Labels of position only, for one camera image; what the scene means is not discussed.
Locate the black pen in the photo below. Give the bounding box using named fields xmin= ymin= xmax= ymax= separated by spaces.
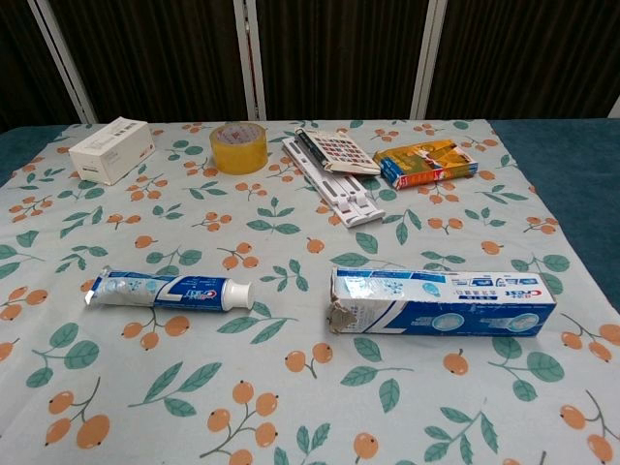
xmin=295 ymin=129 xmax=322 ymax=169

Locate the floral fruit print tablecloth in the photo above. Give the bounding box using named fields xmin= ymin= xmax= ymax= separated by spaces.
xmin=0 ymin=118 xmax=620 ymax=465

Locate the orange snack packet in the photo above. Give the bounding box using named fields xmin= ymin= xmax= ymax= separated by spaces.
xmin=372 ymin=139 xmax=480 ymax=191

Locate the blue white toothpaste tube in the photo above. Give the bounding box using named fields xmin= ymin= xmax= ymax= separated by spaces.
xmin=82 ymin=268 xmax=255 ymax=314

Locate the small white cardboard box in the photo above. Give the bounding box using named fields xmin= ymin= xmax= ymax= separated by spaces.
xmin=68 ymin=116 xmax=156 ymax=186

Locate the white folding stand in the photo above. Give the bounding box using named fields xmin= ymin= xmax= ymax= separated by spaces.
xmin=282 ymin=136 xmax=388 ymax=229

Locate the dark slatted partition panel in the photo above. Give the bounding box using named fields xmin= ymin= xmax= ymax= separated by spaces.
xmin=47 ymin=0 xmax=251 ymax=123
xmin=425 ymin=0 xmax=620 ymax=120
xmin=254 ymin=0 xmax=431 ymax=121
xmin=0 ymin=0 xmax=84 ymax=133

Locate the colour swatch card pack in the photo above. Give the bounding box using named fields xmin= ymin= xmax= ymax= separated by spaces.
xmin=294 ymin=128 xmax=382 ymax=175

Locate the teal blue table cover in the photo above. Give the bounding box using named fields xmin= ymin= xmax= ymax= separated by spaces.
xmin=0 ymin=114 xmax=620 ymax=314

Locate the blue white carton box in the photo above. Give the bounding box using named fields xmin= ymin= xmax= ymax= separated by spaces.
xmin=330 ymin=264 xmax=557 ymax=337

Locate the yellow packing tape roll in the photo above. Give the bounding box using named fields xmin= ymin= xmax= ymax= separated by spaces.
xmin=208 ymin=122 xmax=269 ymax=174

